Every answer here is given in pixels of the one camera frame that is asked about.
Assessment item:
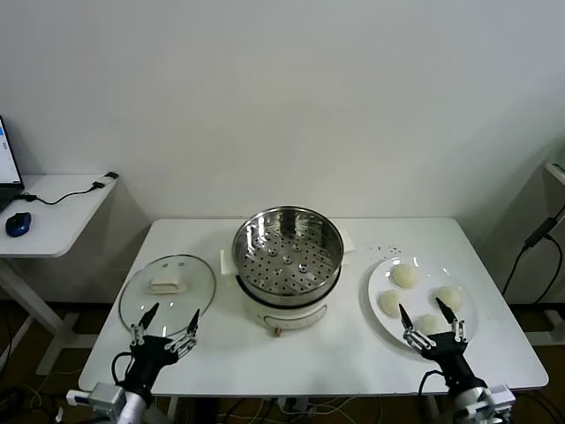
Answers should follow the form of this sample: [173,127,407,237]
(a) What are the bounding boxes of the white shelf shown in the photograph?
[543,159,565,189]

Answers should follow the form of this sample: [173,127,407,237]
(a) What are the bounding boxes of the white power strip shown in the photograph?
[277,397,310,414]

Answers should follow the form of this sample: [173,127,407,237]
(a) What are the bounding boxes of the white steamed baozi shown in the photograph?
[392,263,421,291]
[417,313,449,336]
[379,290,405,318]
[434,285,464,314]

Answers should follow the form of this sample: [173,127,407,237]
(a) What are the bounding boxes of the black power adapter cable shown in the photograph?
[502,214,565,306]

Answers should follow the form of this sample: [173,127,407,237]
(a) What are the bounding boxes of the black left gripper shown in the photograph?
[124,302,202,393]

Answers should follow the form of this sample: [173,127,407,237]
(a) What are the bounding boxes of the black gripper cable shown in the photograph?
[418,369,449,424]
[110,352,133,390]

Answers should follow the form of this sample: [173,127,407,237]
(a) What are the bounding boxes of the blue computer mouse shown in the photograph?
[4,211,34,238]

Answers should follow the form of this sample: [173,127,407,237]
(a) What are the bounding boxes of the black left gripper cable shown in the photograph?
[110,352,133,390]

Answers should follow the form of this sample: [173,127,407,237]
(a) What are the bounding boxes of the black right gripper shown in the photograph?
[398,297,483,393]

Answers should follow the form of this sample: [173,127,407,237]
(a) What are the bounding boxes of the black laptop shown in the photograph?
[0,114,26,213]

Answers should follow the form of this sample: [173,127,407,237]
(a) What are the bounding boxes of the black cable with adapter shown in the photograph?
[15,170,120,207]

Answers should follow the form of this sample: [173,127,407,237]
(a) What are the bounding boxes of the dark crumbs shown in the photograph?
[368,241,403,257]

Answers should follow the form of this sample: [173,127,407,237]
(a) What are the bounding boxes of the white round plate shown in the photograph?
[367,254,480,354]

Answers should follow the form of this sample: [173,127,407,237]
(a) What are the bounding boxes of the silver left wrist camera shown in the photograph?
[65,382,127,414]

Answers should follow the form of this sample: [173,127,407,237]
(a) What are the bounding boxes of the glass lid with cream handle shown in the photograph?
[118,254,217,339]

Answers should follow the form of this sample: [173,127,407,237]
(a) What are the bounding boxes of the white electric cooker base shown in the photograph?
[237,271,343,339]

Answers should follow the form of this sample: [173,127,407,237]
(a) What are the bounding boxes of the steel steamer basket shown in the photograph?
[219,204,358,308]

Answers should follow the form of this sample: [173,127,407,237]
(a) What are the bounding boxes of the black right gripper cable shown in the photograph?
[418,369,449,424]

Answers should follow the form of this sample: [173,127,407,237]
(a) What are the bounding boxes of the white side desk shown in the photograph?
[0,173,118,376]

